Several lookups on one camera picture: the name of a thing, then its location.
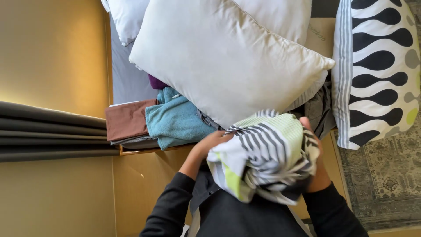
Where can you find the person's right hand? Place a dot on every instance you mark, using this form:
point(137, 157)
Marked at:
point(318, 171)

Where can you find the person's left hand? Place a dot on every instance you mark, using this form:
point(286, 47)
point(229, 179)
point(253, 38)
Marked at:
point(207, 144)

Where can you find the person's left fingers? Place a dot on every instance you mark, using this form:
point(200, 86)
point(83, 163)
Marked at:
point(225, 134)

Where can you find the striped green white pillowcase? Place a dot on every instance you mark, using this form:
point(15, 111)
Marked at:
point(266, 154)

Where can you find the blue towel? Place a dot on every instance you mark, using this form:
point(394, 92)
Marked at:
point(177, 121)

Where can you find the large white pillow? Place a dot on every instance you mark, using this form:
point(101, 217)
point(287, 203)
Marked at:
point(230, 59)

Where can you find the person's dark shirt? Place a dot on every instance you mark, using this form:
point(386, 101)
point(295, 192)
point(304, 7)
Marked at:
point(240, 217)

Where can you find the purple cloth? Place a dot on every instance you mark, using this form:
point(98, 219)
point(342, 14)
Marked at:
point(156, 82)

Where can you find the grey folded sheet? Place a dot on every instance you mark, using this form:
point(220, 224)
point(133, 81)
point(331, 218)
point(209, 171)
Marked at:
point(138, 142)

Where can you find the brown folded cloth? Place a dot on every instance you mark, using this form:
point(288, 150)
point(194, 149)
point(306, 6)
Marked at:
point(128, 120)

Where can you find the dark grey crumpled cloth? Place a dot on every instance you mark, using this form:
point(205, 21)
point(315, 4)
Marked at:
point(320, 108)

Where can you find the grey bed sheet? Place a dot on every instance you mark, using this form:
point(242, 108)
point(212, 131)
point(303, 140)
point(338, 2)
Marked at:
point(128, 75)

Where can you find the beige mattress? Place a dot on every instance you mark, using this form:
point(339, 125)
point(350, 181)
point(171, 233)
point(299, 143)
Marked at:
point(320, 36)

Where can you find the small white pillow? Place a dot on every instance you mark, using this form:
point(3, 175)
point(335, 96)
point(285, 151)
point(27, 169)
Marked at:
point(126, 18)

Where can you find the black white patterned pillow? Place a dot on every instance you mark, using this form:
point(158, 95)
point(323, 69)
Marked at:
point(375, 72)

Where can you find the grey patterned rug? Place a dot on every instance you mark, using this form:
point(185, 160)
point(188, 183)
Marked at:
point(384, 184)

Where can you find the dark grey curtain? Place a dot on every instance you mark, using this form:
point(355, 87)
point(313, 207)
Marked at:
point(49, 131)

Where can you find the wooden bed frame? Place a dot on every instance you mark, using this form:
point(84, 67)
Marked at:
point(144, 151)

